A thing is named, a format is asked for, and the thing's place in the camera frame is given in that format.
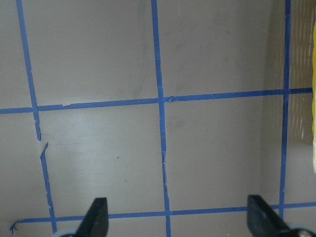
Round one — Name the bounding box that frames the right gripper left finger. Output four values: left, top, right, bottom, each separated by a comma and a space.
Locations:
74, 197, 109, 237

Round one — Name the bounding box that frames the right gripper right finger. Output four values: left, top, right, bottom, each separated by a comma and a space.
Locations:
247, 195, 291, 237

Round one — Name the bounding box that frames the yellow plastic basket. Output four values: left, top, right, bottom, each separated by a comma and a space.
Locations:
312, 22, 316, 174

